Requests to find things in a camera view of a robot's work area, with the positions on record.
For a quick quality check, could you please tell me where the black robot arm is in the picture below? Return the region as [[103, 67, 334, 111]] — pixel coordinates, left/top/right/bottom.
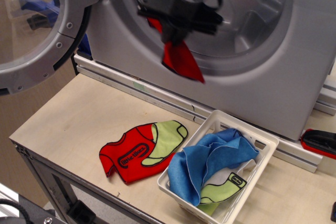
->
[[137, 0, 223, 45]]

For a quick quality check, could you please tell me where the blue cloth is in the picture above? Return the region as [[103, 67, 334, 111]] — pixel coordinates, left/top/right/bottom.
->
[[167, 128, 260, 207]]

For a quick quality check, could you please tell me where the grey round washer door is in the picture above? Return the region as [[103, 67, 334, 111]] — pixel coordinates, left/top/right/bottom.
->
[[1, 0, 99, 95]]

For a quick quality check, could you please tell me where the grey table frame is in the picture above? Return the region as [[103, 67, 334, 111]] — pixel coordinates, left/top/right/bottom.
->
[[12, 141, 161, 223]]

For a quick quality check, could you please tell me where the black braided cable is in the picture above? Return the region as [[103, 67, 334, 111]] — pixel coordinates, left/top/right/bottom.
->
[[0, 198, 32, 224]]

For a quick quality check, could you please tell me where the white plastic laundry basket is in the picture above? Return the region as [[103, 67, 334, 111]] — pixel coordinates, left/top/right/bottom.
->
[[157, 110, 279, 223]]

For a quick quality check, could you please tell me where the grey toy washing machine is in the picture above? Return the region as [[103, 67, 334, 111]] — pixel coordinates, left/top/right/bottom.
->
[[87, 0, 335, 140]]

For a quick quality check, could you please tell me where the red toy shirt cloth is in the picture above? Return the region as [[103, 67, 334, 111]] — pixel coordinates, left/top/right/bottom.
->
[[99, 123, 174, 184]]

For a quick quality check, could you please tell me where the red cloth with black trim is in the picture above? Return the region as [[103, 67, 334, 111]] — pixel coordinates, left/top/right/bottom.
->
[[146, 17, 206, 84]]

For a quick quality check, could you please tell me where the green toy sock cloth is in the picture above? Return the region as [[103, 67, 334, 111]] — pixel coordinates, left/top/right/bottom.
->
[[141, 120, 188, 167]]

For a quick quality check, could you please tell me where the white aluminium rail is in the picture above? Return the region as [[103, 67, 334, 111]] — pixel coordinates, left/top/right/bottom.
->
[[73, 54, 322, 173]]

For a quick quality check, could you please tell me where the red black clamp tool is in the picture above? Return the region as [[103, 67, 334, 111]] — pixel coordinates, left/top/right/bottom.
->
[[300, 129, 335, 159]]

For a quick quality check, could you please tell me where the green sock cloth in basket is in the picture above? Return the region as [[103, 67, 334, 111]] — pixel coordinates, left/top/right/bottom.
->
[[197, 172, 247, 216]]

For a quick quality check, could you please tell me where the blue object behind door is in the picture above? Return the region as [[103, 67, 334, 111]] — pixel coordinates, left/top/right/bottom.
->
[[19, 0, 91, 57]]

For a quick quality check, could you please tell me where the white cloth in basket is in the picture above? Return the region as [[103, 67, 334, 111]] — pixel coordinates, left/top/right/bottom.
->
[[203, 132, 259, 185]]

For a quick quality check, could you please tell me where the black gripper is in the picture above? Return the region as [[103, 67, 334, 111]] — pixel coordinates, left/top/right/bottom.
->
[[138, 0, 223, 46]]

